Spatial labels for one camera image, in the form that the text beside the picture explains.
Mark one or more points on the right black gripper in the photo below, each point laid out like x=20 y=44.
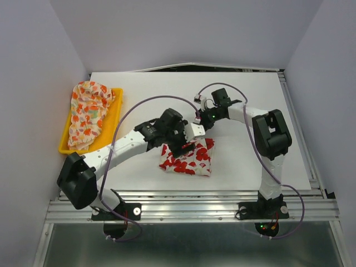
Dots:
x=203 y=119

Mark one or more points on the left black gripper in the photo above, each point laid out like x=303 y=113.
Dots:
x=177 y=149

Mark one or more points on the white red poppy skirt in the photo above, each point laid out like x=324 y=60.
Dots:
x=196 y=162

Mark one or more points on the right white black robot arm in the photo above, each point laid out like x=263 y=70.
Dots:
x=270 y=139

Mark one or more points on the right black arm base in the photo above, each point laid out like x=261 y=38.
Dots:
x=260 y=211

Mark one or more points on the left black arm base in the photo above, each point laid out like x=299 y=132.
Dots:
x=130 y=210

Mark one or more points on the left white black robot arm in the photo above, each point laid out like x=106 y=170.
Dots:
x=79 y=173

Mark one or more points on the yellow plastic tray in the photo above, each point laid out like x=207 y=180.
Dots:
x=109 y=125

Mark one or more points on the orange floral skirt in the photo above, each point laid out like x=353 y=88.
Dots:
x=89 y=106

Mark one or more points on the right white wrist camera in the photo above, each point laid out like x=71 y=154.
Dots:
x=202 y=102

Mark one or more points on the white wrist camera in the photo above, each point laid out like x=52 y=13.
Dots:
x=202 y=102
x=193 y=132

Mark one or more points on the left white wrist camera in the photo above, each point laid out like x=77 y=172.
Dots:
x=193 y=132

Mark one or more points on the aluminium frame rail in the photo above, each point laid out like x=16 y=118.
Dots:
x=199 y=206

